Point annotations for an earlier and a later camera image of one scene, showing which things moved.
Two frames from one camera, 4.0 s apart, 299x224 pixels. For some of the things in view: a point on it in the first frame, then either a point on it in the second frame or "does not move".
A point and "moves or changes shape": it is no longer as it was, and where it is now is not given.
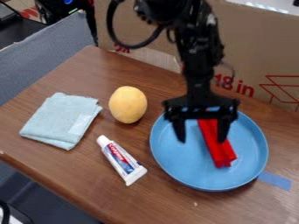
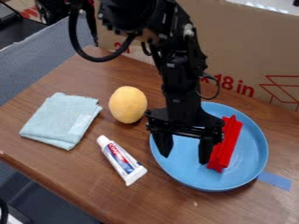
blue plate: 186,162 does not move
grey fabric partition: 29,59 does not move
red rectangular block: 220,150 moves or changes shape
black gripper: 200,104 → 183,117
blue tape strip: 275,180 does not move
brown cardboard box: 259,61 does not move
